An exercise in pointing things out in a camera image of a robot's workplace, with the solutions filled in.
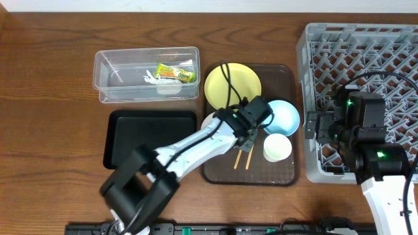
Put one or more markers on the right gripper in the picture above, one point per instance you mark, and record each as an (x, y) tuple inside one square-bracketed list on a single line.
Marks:
[(313, 125)]

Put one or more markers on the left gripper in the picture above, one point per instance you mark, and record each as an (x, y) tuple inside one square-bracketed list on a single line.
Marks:
[(249, 137)]

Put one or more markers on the wooden chopstick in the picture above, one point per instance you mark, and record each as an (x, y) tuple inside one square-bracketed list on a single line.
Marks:
[(249, 158), (237, 159)]

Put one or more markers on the white cup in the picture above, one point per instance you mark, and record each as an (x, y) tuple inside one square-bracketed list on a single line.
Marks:
[(276, 147)]

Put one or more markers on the light blue bowl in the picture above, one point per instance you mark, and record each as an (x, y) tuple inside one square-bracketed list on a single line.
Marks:
[(286, 118)]

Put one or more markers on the white bowl with food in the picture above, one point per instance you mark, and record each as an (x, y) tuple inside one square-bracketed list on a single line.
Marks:
[(208, 119)]

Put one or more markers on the yellow plate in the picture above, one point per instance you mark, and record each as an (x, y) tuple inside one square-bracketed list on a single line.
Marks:
[(243, 79)]

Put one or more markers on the green snack wrapper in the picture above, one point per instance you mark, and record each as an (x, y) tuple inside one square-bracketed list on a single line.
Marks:
[(165, 71)]

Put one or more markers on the white tissue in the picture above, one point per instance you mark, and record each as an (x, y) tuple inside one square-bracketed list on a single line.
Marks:
[(165, 86)]

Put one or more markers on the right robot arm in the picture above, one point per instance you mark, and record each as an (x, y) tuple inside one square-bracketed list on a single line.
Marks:
[(357, 131)]

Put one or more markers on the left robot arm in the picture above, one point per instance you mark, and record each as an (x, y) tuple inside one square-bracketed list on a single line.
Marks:
[(143, 184)]

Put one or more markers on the grey dishwasher rack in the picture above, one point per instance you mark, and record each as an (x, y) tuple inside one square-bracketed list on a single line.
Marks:
[(329, 54)]

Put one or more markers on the brown serving tray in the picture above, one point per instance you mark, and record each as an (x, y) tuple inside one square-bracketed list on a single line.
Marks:
[(277, 83)]

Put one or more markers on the black tray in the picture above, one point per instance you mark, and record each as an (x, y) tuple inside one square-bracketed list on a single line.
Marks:
[(128, 129)]

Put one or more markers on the clear plastic bin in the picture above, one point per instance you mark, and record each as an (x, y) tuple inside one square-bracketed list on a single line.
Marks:
[(118, 74)]

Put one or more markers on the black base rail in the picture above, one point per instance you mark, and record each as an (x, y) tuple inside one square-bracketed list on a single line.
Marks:
[(331, 225)]

